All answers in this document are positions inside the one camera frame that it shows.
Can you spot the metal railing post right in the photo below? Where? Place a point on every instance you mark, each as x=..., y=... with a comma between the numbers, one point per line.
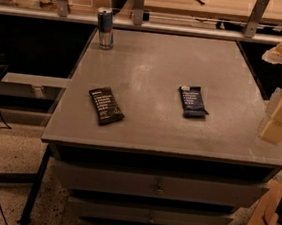
x=249, y=30

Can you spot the Red Bull can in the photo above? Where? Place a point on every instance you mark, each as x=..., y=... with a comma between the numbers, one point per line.
x=105, y=27

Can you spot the metal railing post middle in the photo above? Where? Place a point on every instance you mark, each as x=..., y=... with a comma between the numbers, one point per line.
x=138, y=9

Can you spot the blue RXBAR blueberry bar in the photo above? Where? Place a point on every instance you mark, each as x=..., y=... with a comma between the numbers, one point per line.
x=192, y=102

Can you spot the black RXBAR chocolate bar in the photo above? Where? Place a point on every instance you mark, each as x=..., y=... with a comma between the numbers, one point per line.
x=106, y=106

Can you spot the black table leg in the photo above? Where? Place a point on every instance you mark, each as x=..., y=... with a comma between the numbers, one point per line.
x=26, y=214

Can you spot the grey drawer cabinet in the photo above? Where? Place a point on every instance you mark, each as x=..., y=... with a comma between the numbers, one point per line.
x=156, y=167

